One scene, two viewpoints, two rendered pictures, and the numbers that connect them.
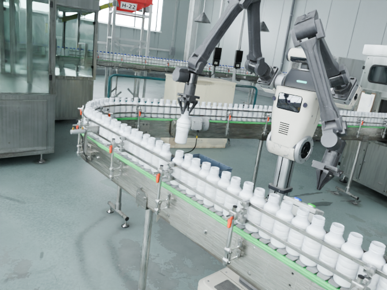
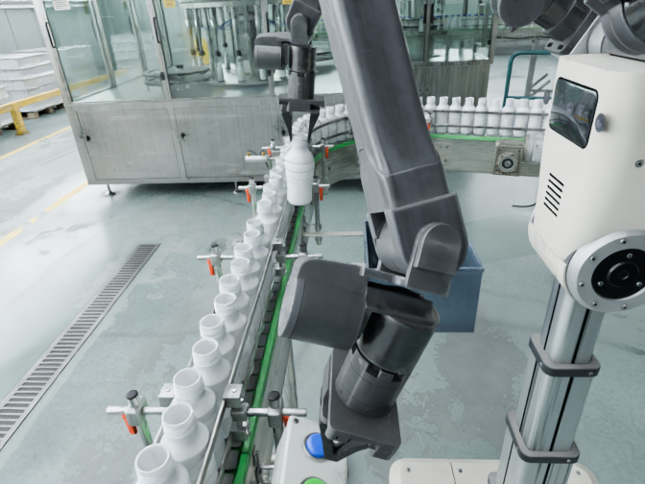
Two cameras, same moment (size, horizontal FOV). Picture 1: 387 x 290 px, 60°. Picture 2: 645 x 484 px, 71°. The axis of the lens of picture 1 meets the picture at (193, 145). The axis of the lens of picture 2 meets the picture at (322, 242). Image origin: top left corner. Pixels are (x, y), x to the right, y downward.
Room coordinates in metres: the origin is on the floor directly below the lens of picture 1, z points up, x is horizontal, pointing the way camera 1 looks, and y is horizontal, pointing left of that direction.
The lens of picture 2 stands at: (0.99, -0.72, 1.59)
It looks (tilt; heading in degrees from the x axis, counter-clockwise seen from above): 28 degrees down; 47
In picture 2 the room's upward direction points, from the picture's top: 3 degrees counter-clockwise
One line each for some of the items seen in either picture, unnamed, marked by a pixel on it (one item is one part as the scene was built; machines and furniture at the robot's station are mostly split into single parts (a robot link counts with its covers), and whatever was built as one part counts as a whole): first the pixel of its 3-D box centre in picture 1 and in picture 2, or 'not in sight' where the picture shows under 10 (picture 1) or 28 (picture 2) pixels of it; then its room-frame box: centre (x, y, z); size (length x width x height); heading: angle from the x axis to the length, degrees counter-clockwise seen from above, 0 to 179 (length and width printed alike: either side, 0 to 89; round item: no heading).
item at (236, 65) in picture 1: (237, 59); not in sight; (7.96, -0.75, 1.55); 0.17 x 0.15 x 0.42; 115
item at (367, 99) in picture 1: (365, 103); not in sight; (4.71, -2.28, 1.22); 0.23 x 0.04 x 0.32; 25
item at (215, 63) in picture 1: (216, 57); not in sight; (7.73, -0.25, 1.55); 0.17 x 0.15 x 0.42; 115
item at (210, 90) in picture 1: (196, 111); not in sight; (5.95, 0.03, 0.59); 1.10 x 0.62 x 1.18; 115
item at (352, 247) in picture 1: (349, 259); not in sight; (0.89, -0.51, 1.08); 0.06 x 0.06 x 0.17
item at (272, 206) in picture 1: (270, 216); (189, 458); (1.12, -0.31, 1.08); 0.06 x 0.06 x 0.17
